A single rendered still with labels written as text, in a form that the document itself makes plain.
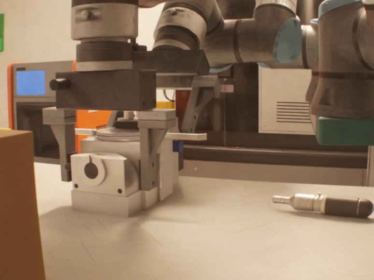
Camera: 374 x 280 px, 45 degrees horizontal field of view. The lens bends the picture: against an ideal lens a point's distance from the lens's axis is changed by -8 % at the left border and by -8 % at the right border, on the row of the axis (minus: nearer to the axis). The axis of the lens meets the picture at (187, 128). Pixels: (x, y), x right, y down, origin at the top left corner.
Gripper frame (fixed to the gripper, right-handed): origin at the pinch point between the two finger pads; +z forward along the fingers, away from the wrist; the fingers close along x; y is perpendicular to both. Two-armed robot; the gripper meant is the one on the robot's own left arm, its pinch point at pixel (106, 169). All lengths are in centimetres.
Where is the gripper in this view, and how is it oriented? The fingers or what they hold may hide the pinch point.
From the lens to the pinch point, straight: 64.6
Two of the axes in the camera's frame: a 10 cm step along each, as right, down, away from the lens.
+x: 9.3, 0.4, -3.5
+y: -3.5, 1.2, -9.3
